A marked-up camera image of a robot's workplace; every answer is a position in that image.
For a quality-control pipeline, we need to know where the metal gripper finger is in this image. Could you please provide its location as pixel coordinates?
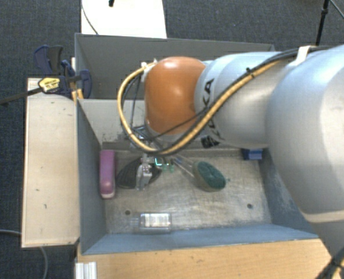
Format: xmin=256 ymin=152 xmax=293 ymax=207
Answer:
xmin=135 ymin=163 xmax=153 ymax=191

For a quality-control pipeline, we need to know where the purple stapler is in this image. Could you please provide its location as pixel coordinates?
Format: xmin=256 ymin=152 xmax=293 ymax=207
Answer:
xmin=99 ymin=149 xmax=117 ymax=200

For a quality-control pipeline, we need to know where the clear glass block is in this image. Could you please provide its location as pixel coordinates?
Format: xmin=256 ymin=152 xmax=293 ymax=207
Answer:
xmin=130 ymin=212 xmax=173 ymax=233

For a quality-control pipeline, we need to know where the green and grey round scrubber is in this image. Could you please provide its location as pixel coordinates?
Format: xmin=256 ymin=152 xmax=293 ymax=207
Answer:
xmin=192 ymin=160 xmax=227 ymax=193

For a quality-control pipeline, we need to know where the grey metal bin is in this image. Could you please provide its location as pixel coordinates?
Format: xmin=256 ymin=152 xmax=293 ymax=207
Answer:
xmin=74 ymin=33 xmax=320 ymax=256

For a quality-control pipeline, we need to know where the pale wood flat board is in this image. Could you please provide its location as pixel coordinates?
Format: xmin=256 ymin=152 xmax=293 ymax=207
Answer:
xmin=21 ymin=77 xmax=81 ymax=248

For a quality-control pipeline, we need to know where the blue box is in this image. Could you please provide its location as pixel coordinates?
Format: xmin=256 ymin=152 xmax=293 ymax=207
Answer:
xmin=241 ymin=148 xmax=263 ymax=161

